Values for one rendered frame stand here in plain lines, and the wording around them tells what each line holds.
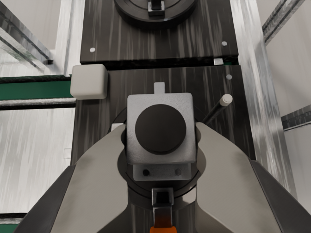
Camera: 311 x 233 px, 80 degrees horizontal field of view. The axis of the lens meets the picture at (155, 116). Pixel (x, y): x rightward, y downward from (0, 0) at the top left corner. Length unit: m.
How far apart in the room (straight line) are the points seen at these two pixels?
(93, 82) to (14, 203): 0.22
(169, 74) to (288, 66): 0.28
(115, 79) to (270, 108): 0.22
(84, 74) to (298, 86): 0.40
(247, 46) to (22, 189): 0.41
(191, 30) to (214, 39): 0.04
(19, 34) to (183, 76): 0.22
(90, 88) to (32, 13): 0.36
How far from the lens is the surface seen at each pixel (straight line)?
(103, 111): 0.27
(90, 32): 0.34
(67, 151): 0.28
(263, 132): 0.29
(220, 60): 0.31
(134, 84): 0.28
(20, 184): 0.38
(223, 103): 0.16
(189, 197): 0.23
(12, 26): 0.31
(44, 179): 0.35
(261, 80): 0.32
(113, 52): 0.31
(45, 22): 0.56
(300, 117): 0.33
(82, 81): 0.27
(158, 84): 0.17
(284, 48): 0.51
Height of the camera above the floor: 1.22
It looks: 75 degrees down
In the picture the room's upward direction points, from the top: 9 degrees counter-clockwise
